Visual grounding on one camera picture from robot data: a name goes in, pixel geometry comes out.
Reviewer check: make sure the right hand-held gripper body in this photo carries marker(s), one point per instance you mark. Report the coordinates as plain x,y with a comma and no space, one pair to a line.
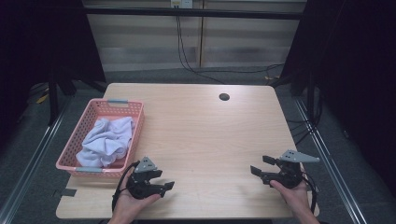
289,174

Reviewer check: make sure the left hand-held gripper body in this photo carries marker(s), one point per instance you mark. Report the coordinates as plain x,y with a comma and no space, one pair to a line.
144,166

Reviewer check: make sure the white printed garment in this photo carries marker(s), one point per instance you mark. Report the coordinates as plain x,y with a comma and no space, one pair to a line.
106,141

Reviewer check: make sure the pink plastic basket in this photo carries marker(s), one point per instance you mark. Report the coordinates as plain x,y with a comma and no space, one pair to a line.
102,109

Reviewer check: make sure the person's right hand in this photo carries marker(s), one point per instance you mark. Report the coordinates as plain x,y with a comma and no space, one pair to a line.
295,199

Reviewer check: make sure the person's left hand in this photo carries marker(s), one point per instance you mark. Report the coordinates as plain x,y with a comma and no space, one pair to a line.
127,205

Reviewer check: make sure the round black table grommet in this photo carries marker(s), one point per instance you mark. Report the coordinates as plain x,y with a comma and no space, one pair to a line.
224,96

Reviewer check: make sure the black tape strip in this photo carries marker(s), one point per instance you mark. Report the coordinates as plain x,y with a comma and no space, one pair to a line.
67,192

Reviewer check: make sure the black metal stand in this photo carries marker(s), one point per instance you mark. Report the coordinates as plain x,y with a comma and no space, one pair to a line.
53,99

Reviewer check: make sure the yellow floor item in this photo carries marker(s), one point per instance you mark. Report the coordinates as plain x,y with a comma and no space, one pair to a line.
42,99

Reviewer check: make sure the black curtain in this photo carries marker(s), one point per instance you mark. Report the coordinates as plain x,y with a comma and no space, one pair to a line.
37,40
358,62

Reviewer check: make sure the metal floor rail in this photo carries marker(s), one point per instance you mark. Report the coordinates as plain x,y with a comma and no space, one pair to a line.
330,168
31,161

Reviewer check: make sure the black horizontal frame bar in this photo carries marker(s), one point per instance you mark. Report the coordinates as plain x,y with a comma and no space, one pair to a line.
193,13

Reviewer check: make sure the white wall outlet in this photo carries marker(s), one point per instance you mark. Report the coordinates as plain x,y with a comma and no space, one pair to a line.
182,3

